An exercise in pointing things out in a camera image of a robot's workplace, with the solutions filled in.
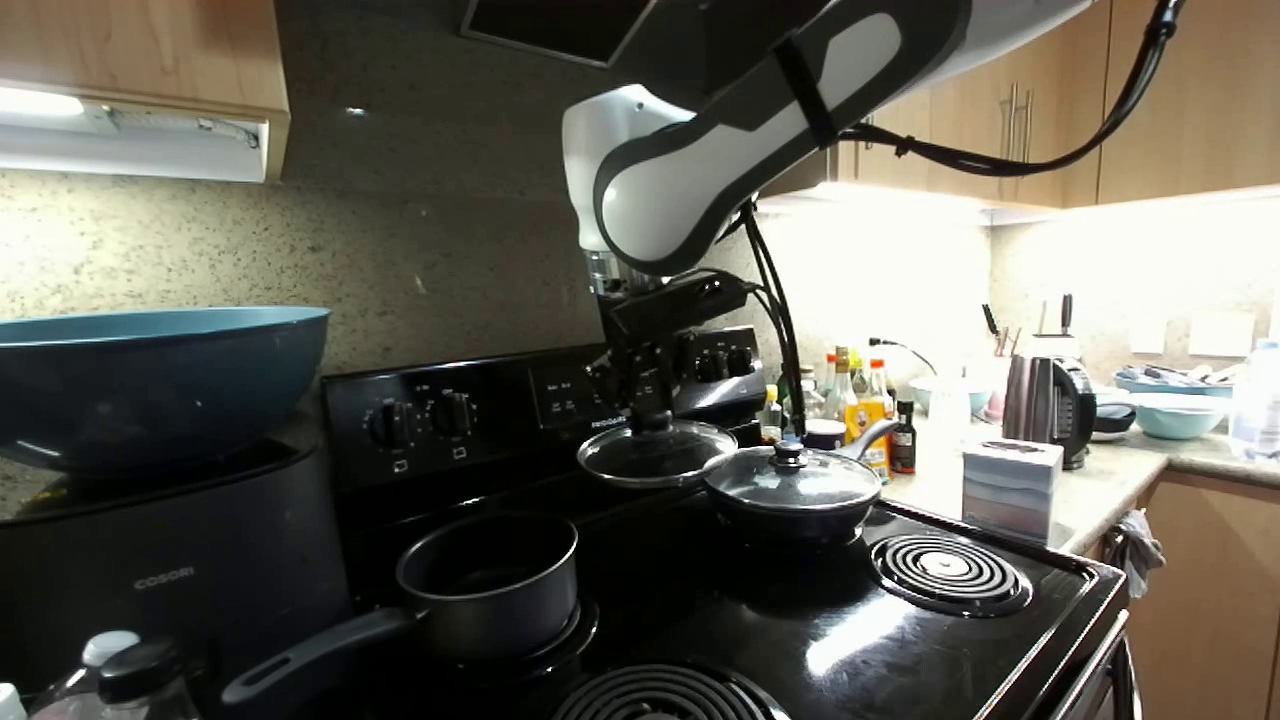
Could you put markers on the black stove knob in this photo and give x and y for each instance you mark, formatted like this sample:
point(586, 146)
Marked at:
point(452, 414)
point(713, 363)
point(385, 426)
point(740, 357)

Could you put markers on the clear bottle black cap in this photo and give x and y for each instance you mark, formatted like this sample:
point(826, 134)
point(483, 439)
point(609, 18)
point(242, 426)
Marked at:
point(140, 673)

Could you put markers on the yellow oil bottle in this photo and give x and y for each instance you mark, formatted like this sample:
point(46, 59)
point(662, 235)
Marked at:
point(869, 419)

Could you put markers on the white tissue box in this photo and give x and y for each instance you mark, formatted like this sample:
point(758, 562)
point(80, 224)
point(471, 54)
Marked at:
point(1009, 495)

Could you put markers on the black range hood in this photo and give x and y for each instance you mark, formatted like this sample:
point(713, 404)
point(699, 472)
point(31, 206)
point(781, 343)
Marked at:
point(563, 20)

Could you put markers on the dark sauce bottle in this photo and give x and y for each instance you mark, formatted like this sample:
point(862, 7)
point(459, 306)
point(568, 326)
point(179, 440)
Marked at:
point(900, 446)

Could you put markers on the stack of plates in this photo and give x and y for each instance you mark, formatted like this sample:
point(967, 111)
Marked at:
point(1172, 384)

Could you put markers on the hanging kitchen towel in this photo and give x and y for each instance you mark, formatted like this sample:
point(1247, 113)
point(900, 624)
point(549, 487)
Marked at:
point(1138, 551)

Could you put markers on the large blue wok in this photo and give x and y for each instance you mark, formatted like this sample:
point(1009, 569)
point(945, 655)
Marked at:
point(163, 384)

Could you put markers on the glass pan lid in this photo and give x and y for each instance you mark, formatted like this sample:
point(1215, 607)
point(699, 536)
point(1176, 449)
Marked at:
point(795, 481)

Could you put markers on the coil burner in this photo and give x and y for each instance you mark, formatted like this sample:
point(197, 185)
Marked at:
point(949, 569)
point(665, 699)

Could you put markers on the glass pot lid black knob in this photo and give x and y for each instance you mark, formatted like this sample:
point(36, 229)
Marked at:
point(641, 456)

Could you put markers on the wooden base cabinet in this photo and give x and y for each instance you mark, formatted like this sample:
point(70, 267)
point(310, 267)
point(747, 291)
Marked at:
point(1204, 601)

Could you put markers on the clear bottle white cap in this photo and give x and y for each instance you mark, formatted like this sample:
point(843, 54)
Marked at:
point(103, 645)

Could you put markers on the clear water bottle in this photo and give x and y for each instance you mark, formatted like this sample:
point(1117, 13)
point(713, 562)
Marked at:
point(1259, 402)

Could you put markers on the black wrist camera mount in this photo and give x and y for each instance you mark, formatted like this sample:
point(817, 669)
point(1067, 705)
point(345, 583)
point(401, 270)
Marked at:
point(681, 303)

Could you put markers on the wooden wall cabinets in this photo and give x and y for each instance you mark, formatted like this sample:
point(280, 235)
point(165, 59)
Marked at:
point(1203, 105)

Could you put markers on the small black dish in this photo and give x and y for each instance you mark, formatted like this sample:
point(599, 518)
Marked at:
point(1112, 419)

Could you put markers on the light blue bowl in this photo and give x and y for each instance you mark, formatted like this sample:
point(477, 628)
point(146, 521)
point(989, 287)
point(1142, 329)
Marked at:
point(1172, 422)

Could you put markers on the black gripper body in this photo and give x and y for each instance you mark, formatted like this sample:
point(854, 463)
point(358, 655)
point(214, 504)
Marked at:
point(641, 348)

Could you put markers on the black electric stove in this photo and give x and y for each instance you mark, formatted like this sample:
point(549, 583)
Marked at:
point(826, 624)

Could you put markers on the black microwave oven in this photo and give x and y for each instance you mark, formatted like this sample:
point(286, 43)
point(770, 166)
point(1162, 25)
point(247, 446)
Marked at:
point(175, 562)

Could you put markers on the steel electric kettle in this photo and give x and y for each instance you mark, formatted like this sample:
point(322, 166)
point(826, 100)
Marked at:
point(1045, 404)

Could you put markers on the wooden wall cabinet with light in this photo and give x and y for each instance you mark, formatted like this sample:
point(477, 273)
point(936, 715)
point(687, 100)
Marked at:
point(132, 54)

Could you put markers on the clear glass bottle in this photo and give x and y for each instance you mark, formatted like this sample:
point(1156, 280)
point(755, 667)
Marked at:
point(812, 397)

